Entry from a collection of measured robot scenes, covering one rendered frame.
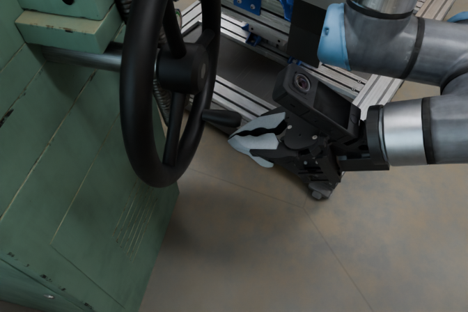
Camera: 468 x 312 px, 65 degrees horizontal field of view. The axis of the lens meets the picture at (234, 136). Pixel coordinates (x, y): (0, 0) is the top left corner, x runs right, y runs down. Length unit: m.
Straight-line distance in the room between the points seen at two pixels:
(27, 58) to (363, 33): 0.39
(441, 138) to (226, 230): 0.88
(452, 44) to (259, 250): 0.87
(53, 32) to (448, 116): 0.42
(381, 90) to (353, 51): 0.86
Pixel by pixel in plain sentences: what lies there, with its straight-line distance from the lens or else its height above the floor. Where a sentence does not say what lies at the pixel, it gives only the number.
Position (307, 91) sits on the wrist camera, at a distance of 0.41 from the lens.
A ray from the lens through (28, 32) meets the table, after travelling 0.48.
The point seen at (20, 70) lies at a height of 0.82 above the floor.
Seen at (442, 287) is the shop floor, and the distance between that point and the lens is 1.30.
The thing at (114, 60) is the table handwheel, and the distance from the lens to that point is 0.46.
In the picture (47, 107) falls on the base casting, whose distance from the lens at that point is 0.54.
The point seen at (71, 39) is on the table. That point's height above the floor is 0.86.
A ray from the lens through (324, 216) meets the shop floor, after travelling 1.25.
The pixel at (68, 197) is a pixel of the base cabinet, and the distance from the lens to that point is 0.63.
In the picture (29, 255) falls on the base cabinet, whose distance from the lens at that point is 0.59.
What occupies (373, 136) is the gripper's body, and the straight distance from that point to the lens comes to 0.43.
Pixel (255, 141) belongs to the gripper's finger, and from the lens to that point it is 0.49.
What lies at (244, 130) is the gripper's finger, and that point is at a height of 0.70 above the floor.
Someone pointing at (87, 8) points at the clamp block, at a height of 0.89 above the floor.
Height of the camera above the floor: 1.12
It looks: 54 degrees down
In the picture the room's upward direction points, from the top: straight up
